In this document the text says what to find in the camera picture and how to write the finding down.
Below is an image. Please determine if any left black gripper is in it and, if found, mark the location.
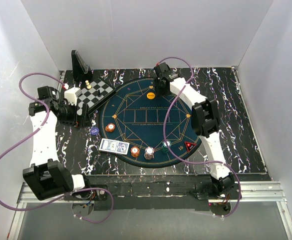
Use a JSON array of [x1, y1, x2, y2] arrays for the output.
[[57, 100, 92, 128]]

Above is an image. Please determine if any playing card deck box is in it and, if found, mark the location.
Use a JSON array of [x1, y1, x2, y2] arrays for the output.
[[99, 138, 130, 155]]

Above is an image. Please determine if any red chip stack bottom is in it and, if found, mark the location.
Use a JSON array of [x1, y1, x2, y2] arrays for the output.
[[131, 146, 140, 158]]

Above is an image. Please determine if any red chip stack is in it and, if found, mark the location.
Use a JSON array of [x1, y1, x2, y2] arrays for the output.
[[131, 146, 140, 158], [105, 123, 115, 133]]

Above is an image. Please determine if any green chip stack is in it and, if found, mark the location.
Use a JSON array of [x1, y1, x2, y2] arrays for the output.
[[161, 140, 171, 153]]

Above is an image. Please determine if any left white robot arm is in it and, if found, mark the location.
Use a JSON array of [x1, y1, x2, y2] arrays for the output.
[[22, 86, 92, 201]]

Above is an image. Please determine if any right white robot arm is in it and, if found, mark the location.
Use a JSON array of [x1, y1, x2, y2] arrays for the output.
[[154, 62, 235, 199]]

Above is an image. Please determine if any orange dealer button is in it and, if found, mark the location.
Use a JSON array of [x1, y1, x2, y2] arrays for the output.
[[147, 92, 156, 100]]

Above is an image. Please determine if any blue small blind button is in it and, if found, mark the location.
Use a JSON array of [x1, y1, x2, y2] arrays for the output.
[[90, 126, 99, 136]]

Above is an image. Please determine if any black white chessboard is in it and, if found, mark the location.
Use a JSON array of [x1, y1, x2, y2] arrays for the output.
[[77, 79, 116, 115]]

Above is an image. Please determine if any red chip stack left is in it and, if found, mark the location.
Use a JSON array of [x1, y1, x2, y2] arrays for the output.
[[105, 123, 115, 133]]

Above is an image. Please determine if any cream chess pawn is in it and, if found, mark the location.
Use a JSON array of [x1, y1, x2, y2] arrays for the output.
[[85, 80, 91, 89]]

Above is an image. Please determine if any black card holder stand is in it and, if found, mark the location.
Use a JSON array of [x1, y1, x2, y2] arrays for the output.
[[71, 50, 92, 83]]

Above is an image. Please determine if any red triangle big blind button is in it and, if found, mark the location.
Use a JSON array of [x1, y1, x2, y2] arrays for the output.
[[184, 141, 197, 152]]

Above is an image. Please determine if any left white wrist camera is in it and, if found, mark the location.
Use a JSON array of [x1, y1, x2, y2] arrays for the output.
[[64, 87, 82, 106]]

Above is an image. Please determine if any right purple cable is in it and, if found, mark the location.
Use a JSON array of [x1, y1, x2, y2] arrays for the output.
[[156, 56, 243, 219]]

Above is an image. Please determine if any purple cable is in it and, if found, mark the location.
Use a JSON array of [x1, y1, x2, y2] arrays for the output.
[[0, 72, 115, 224], [156, 56, 243, 219]]

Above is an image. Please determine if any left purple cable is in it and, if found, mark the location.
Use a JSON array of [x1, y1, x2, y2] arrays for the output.
[[0, 72, 115, 224]]

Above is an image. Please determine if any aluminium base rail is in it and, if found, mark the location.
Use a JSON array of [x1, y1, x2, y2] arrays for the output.
[[7, 181, 292, 240]]

